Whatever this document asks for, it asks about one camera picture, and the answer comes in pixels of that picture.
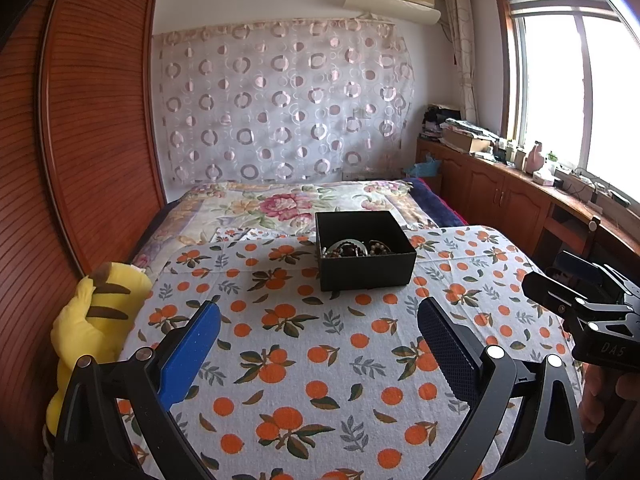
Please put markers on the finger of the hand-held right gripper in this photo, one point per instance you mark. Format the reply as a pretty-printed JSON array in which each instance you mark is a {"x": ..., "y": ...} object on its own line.
[
  {"x": 545, "y": 287},
  {"x": 575, "y": 262}
]

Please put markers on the teal plastic bag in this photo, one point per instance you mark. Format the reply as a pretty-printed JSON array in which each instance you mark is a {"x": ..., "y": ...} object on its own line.
[{"x": 427, "y": 166}]

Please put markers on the floral bedsheet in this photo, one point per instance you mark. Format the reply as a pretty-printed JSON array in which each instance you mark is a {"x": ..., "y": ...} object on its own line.
[{"x": 260, "y": 210}]

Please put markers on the pile of books and boxes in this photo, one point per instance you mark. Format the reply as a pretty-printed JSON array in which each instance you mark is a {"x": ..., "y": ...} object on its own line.
[{"x": 460, "y": 132}]

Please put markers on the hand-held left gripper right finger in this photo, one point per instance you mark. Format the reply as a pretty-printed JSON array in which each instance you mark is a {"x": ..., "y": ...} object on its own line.
[{"x": 450, "y": 350}]

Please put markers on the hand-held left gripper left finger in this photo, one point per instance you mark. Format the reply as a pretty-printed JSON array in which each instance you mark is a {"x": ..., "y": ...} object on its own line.
[{"x": 192, "y": 350}]

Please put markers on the beige window curtain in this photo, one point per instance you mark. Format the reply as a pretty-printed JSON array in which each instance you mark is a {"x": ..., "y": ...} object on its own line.
[{"x": 462, "y": 50}]

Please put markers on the wooden slatted wardrobe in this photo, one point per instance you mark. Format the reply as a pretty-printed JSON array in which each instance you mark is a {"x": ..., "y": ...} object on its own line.
[{"x": 75, "y": 160}]

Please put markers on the wooden side cabinet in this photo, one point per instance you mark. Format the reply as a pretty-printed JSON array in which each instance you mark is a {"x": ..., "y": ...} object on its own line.
[{"x": 500, "y": 200}]

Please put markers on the orange fruit print cloth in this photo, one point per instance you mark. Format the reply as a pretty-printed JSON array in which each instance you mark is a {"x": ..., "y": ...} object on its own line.
[{"x": 300, "y": 360}]

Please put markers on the yellow plush toy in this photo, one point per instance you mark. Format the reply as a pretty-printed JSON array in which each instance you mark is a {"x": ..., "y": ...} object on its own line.
[{"x": 95, "y": 320}]

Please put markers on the dark blue blanket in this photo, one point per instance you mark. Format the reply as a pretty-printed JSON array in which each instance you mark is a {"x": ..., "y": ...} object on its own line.
[{"x": 440, "y": 205}]

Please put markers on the window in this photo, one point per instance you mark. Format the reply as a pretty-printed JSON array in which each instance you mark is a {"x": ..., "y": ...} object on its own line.
[{"x": 575, "y": 90}]

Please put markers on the circle pattern sheer curtain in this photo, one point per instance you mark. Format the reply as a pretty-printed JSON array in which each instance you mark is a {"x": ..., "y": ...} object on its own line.
[{"x": 280, "y": 100}]

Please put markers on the black jewelry box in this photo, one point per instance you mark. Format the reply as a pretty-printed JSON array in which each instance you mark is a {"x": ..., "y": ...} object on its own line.
[{"x": 365, "y": 272}]

